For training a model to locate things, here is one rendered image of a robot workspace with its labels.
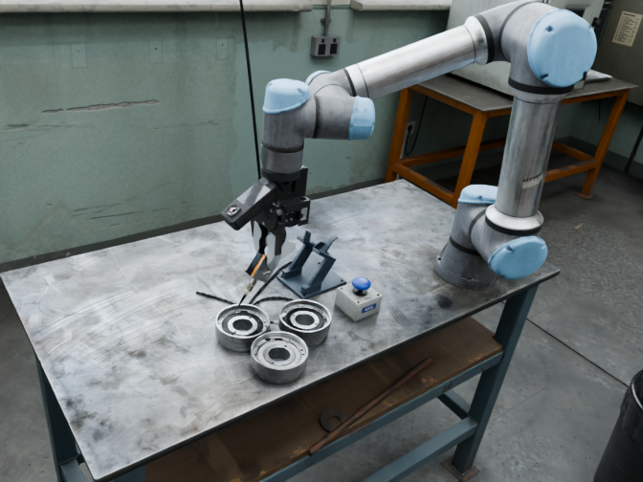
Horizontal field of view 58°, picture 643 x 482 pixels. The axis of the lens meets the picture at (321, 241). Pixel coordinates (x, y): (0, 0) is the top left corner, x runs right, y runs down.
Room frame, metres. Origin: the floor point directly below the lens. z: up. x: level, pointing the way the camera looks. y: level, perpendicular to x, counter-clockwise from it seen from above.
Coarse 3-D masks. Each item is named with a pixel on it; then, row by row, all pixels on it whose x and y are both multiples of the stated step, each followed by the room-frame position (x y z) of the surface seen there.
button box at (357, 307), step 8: (344, 288) 1.03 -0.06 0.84; (352, 288) 1.04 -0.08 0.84; (336, 296) 1.03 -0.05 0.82; (344, 296) 1.01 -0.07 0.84; (352, 296) 1.01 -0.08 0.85; (360, 296) 1.01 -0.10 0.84; (368, 296) 1.01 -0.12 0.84; (376, 296) 1.02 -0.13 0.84; (336, 304) 1.03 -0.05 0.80; (344, 304) 1.01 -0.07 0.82; (352, 304) 0.99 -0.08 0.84; (360, 304) 0.98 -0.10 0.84; (368, 304) 1.00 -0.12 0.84; (376, 304) 1.02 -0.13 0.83; (344, 312) 1.01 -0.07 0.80; (352, 312) 0.99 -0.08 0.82; (360, 312) 0.99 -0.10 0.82; (368, 312) 1.00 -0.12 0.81; (376, 312) 1.02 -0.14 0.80
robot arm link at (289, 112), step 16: (288, 80) 0.99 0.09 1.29; (272, 96) 0.94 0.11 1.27; (288, 96) 0.94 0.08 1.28; (304, 96) 0.95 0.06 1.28; (272, 112) 0.94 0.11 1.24; (288, 112) 0.94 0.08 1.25; (304, 112) 0.95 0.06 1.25; (272, 128) 0.94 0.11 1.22; (288, 128) 0.94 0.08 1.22; (304, 128) 0.95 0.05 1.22; (272, 144) 0.94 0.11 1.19; (288, 144) 0.94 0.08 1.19
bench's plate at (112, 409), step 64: (384, 192) 1.64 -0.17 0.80; (128, 256) 1.11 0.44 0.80; (192, 256) 1.15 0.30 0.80; (320, 256) 1.22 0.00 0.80; (384, 256) 1.26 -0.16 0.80; (64, 320) 0.87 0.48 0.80; (128, 320) 0.89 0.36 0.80; (192, 320) 0.92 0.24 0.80; (384, 320) 1.00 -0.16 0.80; (448, 320) 1.03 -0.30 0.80; (64, 384) 0.70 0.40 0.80; (128, 384) 0.72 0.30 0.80; (192, 384) 0.74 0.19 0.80; (256, 384) 0.76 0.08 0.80; (128, 448) 0.59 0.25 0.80
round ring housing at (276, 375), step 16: (272, 336) 0.86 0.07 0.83; (288, 336) 0.87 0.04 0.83; (256, 352) 0.81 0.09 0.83; (272, 352) 0.83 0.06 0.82; (288, 352) 0.83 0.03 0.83; (304, 352) 0.83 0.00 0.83; (256, 368) 0.78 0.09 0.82; (272, 368) 0.77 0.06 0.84; (288, 368) 0.77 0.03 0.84; (304, 368) 0.80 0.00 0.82
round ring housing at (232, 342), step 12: (228, 312) 0.92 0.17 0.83; (252, 312) 0.93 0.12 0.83; (264, 312) 0.92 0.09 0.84; (216, 324) 0.86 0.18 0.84; (228, 324) 0.88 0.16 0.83; (240, 324) 0.91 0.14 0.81; (252, 324) 0.90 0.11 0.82; (264, 324) 0.90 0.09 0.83; (216, 336) 0.86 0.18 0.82; (228, 336) 0.84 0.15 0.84; (252, 336) 0.84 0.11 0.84; (228, 348) 0.85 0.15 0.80; (240, 348) 0.84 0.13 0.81
